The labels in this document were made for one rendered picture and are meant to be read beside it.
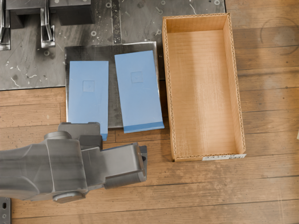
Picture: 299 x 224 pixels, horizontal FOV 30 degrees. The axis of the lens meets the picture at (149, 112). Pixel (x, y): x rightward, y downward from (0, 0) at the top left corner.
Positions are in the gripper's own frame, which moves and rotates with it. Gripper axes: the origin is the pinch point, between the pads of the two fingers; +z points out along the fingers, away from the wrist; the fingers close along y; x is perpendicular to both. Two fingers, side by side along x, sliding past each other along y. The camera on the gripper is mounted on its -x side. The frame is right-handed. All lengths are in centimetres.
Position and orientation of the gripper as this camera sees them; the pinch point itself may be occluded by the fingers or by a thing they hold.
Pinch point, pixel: (85, 138)
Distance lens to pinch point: 97.1
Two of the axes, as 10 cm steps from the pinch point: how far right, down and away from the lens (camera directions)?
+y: 0.0, -9.7, -2.6
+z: -0.2, -2.6, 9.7
